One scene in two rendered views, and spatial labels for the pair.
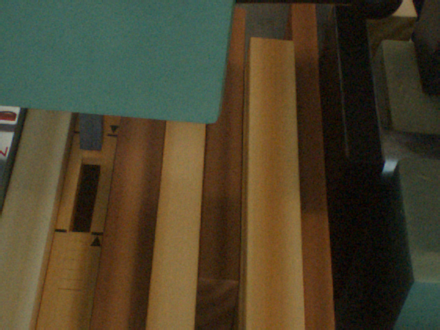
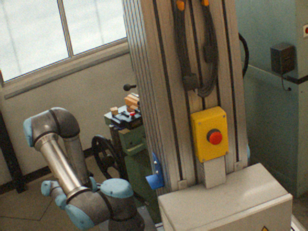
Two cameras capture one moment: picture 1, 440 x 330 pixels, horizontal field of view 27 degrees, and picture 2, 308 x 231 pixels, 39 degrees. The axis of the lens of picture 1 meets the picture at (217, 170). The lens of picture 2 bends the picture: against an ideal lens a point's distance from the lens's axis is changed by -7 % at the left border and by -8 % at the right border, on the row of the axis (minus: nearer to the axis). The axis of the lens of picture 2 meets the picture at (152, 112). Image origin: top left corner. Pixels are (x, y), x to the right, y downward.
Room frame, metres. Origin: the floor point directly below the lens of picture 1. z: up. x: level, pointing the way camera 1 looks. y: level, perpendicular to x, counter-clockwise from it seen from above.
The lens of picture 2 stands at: (2.12, -0.98, 2.04)
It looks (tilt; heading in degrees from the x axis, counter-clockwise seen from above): 27 degrees down; 152
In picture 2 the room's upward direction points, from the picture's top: 10 degrees counter-clockwise
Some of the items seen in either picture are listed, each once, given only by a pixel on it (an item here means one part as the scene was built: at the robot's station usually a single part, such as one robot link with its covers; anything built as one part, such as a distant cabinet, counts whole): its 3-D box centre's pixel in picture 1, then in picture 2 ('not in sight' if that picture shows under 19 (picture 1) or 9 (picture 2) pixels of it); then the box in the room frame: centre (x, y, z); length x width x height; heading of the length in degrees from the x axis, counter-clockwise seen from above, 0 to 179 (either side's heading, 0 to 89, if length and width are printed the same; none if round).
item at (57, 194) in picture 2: not in sight; (64, 197); (0.42, -0.60, 0.82); 0.11 x 0.11 x 0.08; 1
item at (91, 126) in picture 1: (91, 100); not in sight; (0.26, 0.05, 0.97); 0.01 x 0.01 x 0.05; 4
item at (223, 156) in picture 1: (219, 163); not in sight; (0.27, 0.00, 0.93); 0.16 x 0.02 x 0.05; 4
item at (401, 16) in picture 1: (370, 18); not in sight; (0.40, -0.07, 0.92); 0.04 x 0.03 x 0.04; 10
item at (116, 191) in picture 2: not in sight; (116, 197); (0.80, -0.49, 0.98); 0.13 x 0.12 x 0.14; 91
